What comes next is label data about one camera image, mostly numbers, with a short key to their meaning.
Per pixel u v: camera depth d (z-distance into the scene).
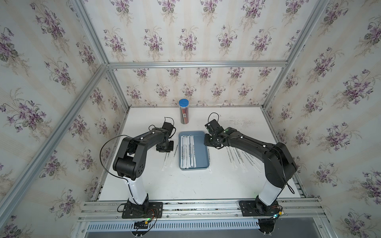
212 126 0.70
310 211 0.74
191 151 0.93
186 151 0.93
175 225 0.76
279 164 0.47
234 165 0.88
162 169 0.86
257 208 0.66
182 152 0.94
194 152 0.93
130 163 0.49
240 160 0.90
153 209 0.73
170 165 0.89
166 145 0.81
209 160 0.90
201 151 0.93
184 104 0.96
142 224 0.72
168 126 0.81
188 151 0.93
